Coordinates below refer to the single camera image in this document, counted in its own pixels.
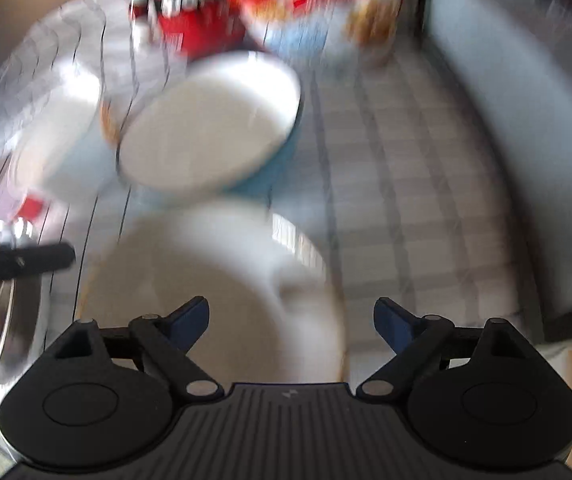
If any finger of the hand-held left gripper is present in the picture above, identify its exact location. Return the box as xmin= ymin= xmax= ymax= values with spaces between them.
xmin=0 ymin=242 xmax=76 ymax=287

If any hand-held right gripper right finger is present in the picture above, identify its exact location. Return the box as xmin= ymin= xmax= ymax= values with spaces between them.
xmin=357 ymin=297 xmax=534 ymax=401

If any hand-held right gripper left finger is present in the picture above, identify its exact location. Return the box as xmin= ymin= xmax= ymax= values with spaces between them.
xmin=55 ymin=296 xmax=223 ymax=401

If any large white bowl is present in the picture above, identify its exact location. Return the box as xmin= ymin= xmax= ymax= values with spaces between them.
xmin=13 ymin=57 xmax=109 ymax=198

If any blue bowl with white inside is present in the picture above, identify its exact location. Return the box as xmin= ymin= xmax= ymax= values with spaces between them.
xmin=117 ymin=51 xmax=305 ymax=200

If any shiny metal pot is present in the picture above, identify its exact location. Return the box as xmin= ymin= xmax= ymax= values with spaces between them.
xmin=0 ymin=217 xmax=54 ymax=393

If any black checked white tablecloth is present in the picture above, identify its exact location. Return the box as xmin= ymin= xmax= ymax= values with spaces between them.
xmin=0 ymin=0 xmax=549 ymax=391

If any grey flat panel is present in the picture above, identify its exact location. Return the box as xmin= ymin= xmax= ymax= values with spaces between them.
xmin=423 ymin=0 xmax=572 ymax=343

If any red and white snack packet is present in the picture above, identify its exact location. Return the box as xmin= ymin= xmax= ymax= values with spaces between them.
xmin=220 ymin=0 xmax=407 ymax=68

